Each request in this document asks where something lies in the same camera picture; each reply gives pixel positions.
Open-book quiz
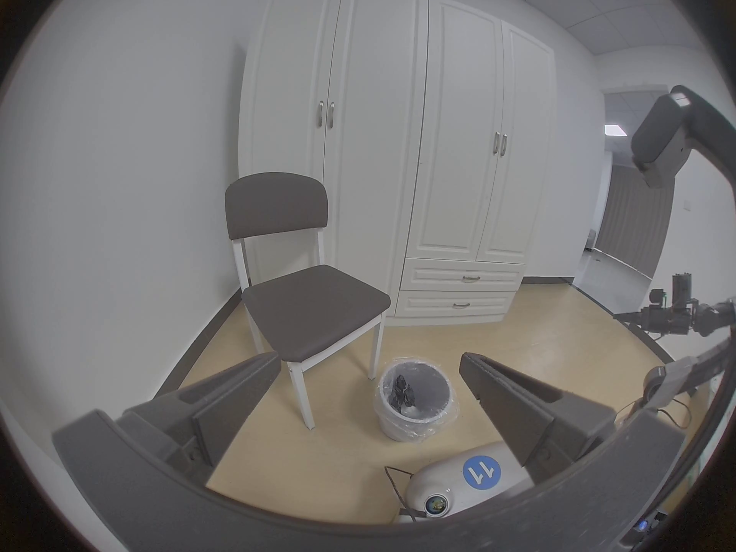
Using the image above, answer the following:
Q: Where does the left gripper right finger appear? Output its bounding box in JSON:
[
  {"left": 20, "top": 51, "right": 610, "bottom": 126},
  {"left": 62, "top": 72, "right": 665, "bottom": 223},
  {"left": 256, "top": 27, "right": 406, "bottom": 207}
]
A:
[{"left": 459, "top": 351, "right": 619, "bottom": 477}]

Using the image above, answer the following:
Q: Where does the clear plastic bag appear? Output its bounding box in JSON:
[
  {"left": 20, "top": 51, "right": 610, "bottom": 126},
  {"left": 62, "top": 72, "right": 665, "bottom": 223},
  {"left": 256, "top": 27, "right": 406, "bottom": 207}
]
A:
[{"left": 373, "top": 356, "right": 462, "bottom": 446}]

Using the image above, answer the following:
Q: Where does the white chair with grey cushions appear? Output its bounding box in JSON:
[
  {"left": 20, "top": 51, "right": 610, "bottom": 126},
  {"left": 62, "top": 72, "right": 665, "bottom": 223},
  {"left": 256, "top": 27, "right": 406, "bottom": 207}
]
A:
[{"left": 224, "top": 172, "right": 392, "bottom": 431}]

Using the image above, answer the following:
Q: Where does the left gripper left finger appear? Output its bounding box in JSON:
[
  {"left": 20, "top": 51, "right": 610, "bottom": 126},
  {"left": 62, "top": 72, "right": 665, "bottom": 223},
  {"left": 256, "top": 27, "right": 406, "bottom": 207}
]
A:
[{"left": 123, "top": 351, "right": 284, "bottom": 484}]

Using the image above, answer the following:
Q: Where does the black cable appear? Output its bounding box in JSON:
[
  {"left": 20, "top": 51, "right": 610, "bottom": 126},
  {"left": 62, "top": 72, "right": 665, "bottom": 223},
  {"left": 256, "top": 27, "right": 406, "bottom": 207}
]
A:
[{"left": 384, "top": 466, "right": 426, "bottom": 519}]

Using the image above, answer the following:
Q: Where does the white wardrobe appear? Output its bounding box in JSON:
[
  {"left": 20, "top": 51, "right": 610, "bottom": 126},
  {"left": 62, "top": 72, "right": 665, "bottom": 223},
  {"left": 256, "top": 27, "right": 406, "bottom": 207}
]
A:
[{"left": 238, "top": 0, "right": 557, "bottom": 327}]

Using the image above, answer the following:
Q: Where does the grey curtain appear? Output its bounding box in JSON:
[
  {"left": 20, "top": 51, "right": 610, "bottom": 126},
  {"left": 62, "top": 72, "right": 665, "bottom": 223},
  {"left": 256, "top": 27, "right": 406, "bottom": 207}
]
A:
[{"left": 595, "top": 164, "right": 675, "bottom": 278}]

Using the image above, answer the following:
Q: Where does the black plastic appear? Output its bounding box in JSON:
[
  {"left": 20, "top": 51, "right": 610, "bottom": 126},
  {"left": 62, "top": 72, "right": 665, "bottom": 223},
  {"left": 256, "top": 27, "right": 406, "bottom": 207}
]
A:
[{"left": 391, "top": 374, "right": 417, "bottom": 412}]

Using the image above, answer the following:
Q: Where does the white trash bin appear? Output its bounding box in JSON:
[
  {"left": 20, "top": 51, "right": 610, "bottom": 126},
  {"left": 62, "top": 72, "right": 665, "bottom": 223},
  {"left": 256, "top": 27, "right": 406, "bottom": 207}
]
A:
[{"left": 376, "top": 357, "right": 455, "bottom": 442}]

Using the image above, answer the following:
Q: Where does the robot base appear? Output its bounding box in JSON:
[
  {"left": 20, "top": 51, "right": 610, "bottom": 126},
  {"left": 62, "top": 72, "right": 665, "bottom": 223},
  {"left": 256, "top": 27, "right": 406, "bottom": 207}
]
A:
[{"left": 394, "top": 439, "right": 538, "bottom": 524}]

